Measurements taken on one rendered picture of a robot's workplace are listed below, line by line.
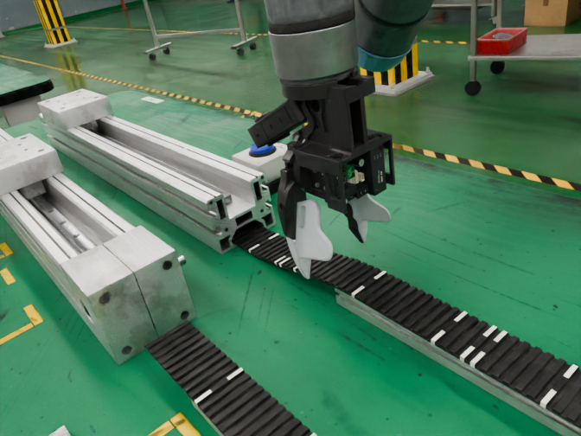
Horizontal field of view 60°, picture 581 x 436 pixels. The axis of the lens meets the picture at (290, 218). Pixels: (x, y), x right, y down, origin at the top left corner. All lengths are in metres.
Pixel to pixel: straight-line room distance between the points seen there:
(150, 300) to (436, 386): 0.30
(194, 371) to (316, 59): 0.30
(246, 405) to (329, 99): 0.27
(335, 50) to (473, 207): 0.38
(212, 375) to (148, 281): 0.13
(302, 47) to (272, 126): 0.12
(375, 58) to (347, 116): 0.16
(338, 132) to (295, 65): 0.07
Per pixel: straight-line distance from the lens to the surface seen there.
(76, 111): 1.18
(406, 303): 0.52
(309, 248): 0.51
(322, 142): 0.48
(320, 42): 0.43
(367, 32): 0.55
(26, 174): 0.91
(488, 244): 0.67
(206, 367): 0.49
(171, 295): 0.58
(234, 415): 0.45
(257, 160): 0.82
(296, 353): 0.53
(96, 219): 0.71
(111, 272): 0.56
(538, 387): 0.46
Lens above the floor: 1.15
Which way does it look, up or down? 29 degrees down
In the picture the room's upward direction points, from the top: 11 degrees counter-clockwise
